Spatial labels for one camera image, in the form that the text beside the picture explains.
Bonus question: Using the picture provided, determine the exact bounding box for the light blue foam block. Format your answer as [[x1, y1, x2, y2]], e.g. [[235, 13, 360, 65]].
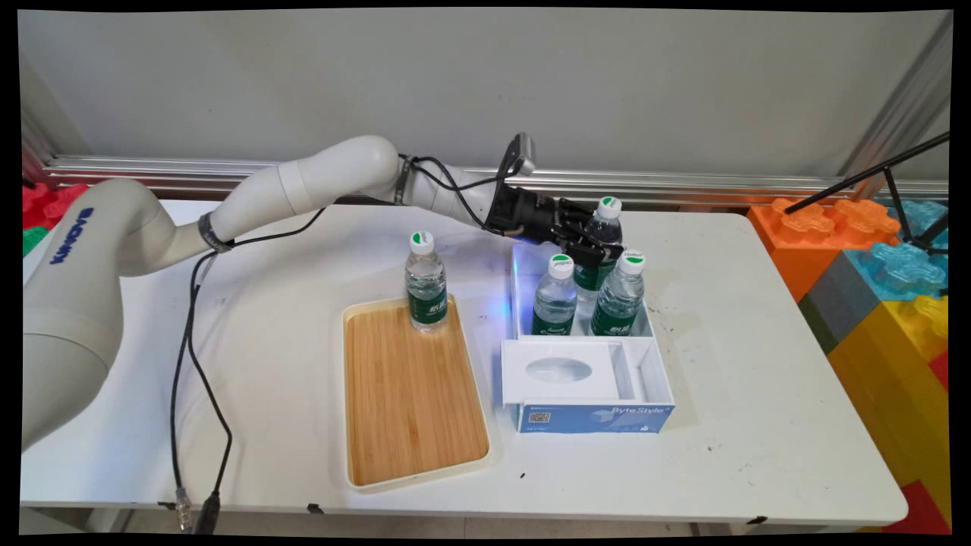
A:
[[846, 200, 950, 303]]

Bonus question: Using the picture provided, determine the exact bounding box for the white blue ByteStyle insert box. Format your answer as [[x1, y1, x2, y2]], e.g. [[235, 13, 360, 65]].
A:
[[501, 336, 677, 435]]

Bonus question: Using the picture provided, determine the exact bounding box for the water bottle green label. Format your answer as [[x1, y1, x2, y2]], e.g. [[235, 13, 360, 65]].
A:
[[590, 250, 647, 337], [404, 231, 449, 335], [573, 196, 625, 306], [531, 254, 580, 337]]

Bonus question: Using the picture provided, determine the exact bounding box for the black tripod stand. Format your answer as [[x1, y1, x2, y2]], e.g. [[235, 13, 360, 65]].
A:
[[784, 133, 951, 256]]

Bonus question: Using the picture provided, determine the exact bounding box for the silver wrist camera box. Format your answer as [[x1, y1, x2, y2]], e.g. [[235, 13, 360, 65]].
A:
[[496, 132, 538, 177]]

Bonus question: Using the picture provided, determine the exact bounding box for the wooden tray cream rim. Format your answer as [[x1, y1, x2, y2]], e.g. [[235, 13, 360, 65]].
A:
[[343, 294, 494, 493]]

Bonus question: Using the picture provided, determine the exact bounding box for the small red foam block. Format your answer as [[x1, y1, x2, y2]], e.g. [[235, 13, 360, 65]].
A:
[[882, 479, 953, 534]]

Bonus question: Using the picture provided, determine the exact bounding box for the aluminium frame post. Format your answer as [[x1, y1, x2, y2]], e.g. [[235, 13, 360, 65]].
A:
[[838, 14, 954, 183]]

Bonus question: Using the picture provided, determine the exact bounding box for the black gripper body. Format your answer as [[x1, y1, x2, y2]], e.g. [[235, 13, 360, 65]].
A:
[[484, 182, 567, 246]]

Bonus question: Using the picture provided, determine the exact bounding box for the black cable silver plug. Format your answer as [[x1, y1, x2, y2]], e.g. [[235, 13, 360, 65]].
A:
[[169, 254, 221, 532]]

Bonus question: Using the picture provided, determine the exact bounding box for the grey foam building block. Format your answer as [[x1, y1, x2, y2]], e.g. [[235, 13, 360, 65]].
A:
[[798, 254, 882, 356]]

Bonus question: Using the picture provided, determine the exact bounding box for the orange foam building block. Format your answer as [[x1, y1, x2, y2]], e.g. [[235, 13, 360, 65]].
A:
[[747, 199, 902, 303]]

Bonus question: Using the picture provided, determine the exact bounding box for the aluminium frame rail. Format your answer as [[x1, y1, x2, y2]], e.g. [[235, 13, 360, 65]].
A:
[[42, 155, 949, 211]]

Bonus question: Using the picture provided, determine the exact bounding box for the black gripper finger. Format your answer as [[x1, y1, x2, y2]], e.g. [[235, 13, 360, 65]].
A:
[[559, 198, 602, 230], [557, 227, 625, 268]]

